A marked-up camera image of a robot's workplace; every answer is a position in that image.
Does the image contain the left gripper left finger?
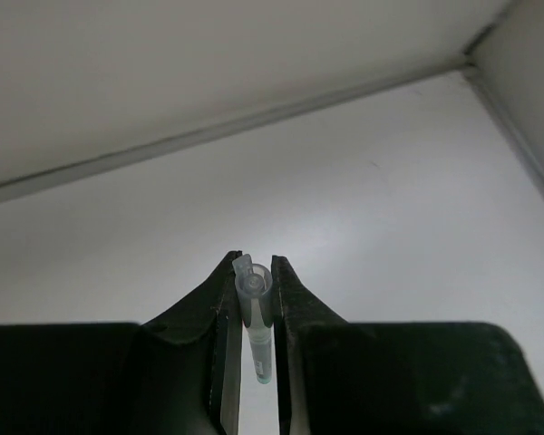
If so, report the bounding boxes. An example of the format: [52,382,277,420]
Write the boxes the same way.
[0,251,242,434]

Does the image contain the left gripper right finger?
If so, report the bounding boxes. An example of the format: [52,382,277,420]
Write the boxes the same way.
[271,256,544,434]

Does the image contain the green ink pen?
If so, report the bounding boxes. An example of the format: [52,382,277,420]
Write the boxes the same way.
[232,254,273,384]

